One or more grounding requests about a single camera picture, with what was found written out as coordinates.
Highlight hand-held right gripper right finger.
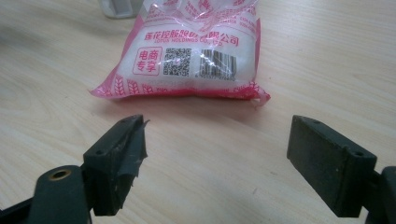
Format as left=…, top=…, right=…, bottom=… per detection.
left=286, top=114, right=378, bottom=218

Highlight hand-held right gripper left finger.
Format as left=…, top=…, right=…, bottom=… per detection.
left=81, top=114, right=150, bottom=217

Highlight grey jar with hinged lid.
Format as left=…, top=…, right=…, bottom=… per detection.
left=98, top=0, right=148, bottom=20

